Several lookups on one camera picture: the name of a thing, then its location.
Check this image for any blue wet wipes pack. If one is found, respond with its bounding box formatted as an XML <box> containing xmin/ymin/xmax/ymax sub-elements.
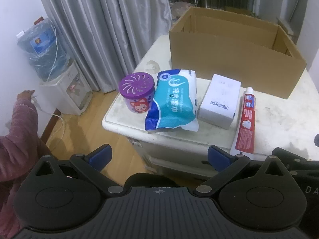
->
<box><xmin>145</xmin><ymin>69</ymin><xmax>199</xmax><ymax>132</ymax></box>

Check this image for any white cable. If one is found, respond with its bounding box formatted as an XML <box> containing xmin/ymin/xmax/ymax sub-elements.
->
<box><xmin>32</xmin><ymin>95</ymin><xmax>65</xmax><ymax>140</ymax></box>

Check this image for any large cardboard box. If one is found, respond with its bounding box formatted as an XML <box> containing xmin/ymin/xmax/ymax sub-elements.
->
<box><xmin>169</xmin><ymin>6</ymin><xmax>307</xmax><ymax>99</ymax></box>

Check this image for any grey curtain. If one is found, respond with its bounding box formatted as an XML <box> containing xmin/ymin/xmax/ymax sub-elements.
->
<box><xmin>35</xmin><ymin>0</ymin><xmax>172</xmax><ymax>94</ymax></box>

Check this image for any white carton box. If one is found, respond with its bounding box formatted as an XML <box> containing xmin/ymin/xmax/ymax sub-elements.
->
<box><xmin>198</xmin><ymin>74</ymin><xmax>242</xmax><ymax>130</ymax></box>

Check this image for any person's pink sleeved left forearm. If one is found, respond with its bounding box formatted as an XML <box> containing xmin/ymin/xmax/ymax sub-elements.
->
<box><xmin>0</xmin><ymin>98</ymin><xmax>53</xmax><ymax>239</ymax></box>

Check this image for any white table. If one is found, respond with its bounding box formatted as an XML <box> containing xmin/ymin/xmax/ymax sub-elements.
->
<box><xmin>102</xmin><ymin>35</ymin><xmax>319</xmax><ymax>180</ymax></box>

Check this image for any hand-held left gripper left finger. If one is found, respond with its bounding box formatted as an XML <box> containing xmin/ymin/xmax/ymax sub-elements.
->
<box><xmin>32</xmin><ymin>144</ymin><xmax>124</xmax><ymax>197</ymax></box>

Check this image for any red toothpaste tube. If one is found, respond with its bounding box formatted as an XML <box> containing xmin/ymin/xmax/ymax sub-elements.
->
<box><xmin>230</xmin><ymin>87</ymin><xmax>257</xmax><ymax>158</ymax></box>

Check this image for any small clear plastic piece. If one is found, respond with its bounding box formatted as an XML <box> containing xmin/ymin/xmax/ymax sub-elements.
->
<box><xmin>145</xmin><ymin>60</ymin><xmax>160</xmax><ymax>72</ymax></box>

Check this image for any person's left hand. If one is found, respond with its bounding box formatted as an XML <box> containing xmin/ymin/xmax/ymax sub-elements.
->
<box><xmin>16</xmin><ymin>90</ymin><xmax>36</xmax><ymax>102</ymax></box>

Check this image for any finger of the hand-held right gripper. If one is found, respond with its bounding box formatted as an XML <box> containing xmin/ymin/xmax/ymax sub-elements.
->
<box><xmin>272</xmin><ymin>147</ymin><xmax>309</xmax><ymax>165</ymax></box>

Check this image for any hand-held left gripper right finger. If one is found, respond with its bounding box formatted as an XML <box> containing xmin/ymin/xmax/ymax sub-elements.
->
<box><xmin>196</xmin><ymin>145</ymin><xmax>294</xmax><ymax>197</ymax></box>

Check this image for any blue water bottle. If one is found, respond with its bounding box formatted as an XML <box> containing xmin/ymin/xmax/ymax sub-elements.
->
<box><xmin>17</xmin><ymin>17</ymin><xmax>71</xmax><ymax>81</ymax></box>

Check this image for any purple air freshener can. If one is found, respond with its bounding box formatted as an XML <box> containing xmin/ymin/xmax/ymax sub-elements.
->
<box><xmin>118</xmin><ymin>71</ymin><xmax>155</xmax><ymax>115</ymax></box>

